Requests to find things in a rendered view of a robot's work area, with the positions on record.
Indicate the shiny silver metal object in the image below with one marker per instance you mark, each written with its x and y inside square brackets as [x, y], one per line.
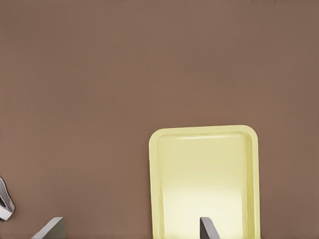
[5, 201]

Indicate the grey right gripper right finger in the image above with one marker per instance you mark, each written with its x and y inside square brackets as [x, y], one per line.
[208, 229]

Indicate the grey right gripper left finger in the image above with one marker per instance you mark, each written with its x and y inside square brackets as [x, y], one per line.
[53, 229]

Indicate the pale yellow rectangular tray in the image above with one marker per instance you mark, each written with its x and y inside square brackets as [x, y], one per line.
[204, 174]

